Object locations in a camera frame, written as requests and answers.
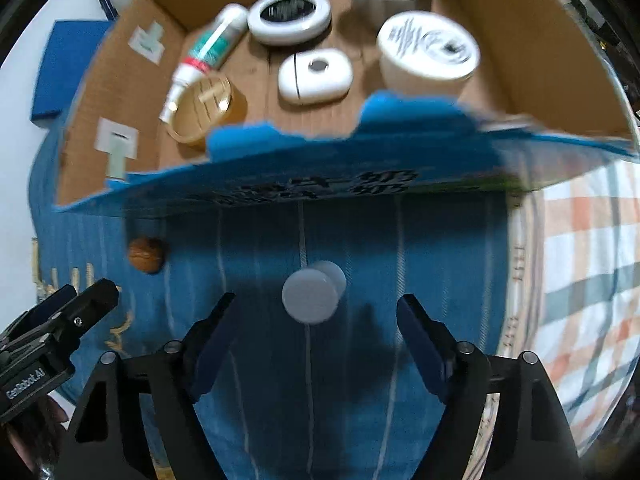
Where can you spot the white spray bottle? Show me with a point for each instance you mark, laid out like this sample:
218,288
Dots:
215,45

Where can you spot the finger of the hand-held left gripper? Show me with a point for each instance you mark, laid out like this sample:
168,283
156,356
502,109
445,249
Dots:
40,312
92,302

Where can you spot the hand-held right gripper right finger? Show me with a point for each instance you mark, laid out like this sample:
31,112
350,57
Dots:
422,350

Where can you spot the round white black-top container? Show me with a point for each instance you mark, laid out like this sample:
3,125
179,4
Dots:
290,15

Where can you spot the blue striped blanket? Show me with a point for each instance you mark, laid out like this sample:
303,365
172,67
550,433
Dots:
350,260

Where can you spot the cardboard box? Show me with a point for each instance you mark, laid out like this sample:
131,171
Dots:
320,180

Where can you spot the blue foam cushion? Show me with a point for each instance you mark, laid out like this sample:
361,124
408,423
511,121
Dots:
65,70

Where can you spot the white round jar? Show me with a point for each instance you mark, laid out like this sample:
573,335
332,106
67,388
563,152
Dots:
425,52

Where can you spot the plaid bed sheet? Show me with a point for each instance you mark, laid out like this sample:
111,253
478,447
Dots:
585,270

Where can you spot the person's left hand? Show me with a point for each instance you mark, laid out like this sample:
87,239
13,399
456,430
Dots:
37,430

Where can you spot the small white bottle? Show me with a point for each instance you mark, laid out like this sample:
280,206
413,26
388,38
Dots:
310,295

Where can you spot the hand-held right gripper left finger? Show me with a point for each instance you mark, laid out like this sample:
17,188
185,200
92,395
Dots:
212,345

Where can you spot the white oval case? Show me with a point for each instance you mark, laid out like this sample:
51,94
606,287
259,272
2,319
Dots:
315,77

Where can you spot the brown walnut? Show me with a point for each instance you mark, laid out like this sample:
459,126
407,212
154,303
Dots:
146,255

